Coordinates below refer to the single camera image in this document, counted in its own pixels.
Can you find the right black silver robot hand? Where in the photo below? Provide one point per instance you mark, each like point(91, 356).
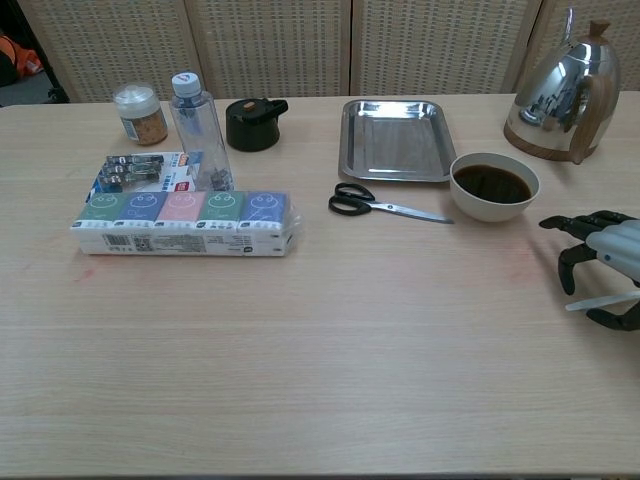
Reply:
point(620, 245)

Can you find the white plastic spoon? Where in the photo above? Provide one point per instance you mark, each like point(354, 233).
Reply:
point(600, 301)

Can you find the white bowl of dark liquid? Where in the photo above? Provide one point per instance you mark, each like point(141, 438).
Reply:
point(492, 207)

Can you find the stainless steel tray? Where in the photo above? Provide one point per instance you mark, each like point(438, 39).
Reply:
point(397, 140)

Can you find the small black teapot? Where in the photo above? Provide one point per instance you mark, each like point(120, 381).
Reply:
point(250, 127)

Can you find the woven wooden folding screen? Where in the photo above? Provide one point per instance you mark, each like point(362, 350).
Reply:
point(280, 45)

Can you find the clear plastic water bottle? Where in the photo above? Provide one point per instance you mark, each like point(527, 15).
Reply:
point(200, 130)

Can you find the multicolour tissue packets bundle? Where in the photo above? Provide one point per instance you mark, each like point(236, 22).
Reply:
point(185, 225)

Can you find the binder clips blister pack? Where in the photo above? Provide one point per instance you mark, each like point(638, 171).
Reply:
point(135, 172)

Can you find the glass jar with white lid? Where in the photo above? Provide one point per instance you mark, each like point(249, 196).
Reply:
point(145, 120)

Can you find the orange bag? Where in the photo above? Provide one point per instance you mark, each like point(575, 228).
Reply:
point(22, 57)

